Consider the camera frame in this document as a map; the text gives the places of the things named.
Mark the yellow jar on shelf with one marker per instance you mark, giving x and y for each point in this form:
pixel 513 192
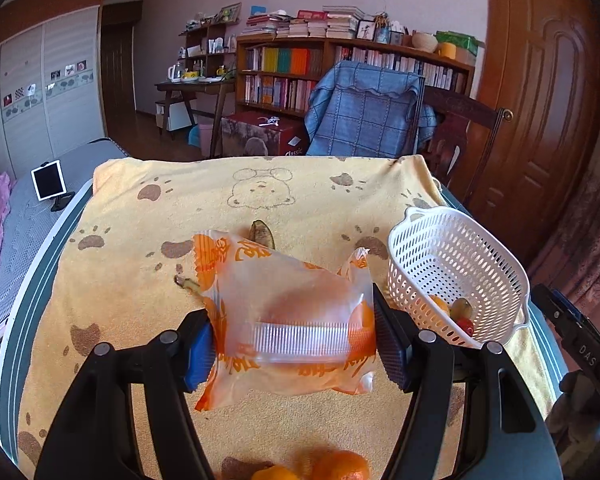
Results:
pixel 447 50

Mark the woven basket on shelf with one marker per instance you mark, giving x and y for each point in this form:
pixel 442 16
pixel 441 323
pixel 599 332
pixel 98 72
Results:
pixel 424 42

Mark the green brown kiwi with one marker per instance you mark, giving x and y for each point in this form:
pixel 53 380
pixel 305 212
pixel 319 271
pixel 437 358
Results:
pixel 461 308

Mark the green box on shelf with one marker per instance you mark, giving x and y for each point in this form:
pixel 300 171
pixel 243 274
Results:
pixel 467 42

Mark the yellow bear print towel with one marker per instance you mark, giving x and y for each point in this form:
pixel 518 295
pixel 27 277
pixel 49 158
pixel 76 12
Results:
pixel 160 239

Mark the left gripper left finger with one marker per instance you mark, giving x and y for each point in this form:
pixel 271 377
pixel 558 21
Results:
pixel 161 367

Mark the mandarin orange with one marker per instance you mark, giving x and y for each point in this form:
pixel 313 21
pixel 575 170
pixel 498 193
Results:
pixel 341 465
pixel 275 472

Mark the wooden bookshelf with books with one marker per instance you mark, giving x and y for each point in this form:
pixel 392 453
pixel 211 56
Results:
pixel 280 75

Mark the white tablet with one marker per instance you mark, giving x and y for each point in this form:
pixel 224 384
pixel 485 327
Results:
pixel 48 181

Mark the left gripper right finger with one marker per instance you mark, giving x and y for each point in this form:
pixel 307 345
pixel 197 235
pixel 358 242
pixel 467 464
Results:
pixel 421 364

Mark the red tomato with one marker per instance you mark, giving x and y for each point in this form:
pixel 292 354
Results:
pixel 466 325

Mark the white wardrobe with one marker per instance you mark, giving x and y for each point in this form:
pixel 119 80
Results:
pixel 50 100

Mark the red gift box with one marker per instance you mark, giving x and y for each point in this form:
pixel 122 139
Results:
pixel 254 133

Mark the blue plaid cloth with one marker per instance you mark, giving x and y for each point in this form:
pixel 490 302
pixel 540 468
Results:
pixel 361 110

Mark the white electric kettle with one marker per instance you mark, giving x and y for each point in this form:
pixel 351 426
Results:
pixel 174 73

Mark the white plastic basket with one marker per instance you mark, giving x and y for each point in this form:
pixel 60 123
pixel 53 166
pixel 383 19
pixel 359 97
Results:
pixel 442 251

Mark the orange snack bag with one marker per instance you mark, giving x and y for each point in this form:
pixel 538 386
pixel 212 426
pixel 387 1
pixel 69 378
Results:
pixel 283 325

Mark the brown wooden door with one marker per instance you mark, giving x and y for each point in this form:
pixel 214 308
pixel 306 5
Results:
pixel 542 66

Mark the dark wooden chair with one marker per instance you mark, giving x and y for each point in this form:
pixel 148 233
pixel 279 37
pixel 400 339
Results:
pixel 463 139

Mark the small open shelf unit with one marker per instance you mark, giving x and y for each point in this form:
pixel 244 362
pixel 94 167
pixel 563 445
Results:
pixel 209 49

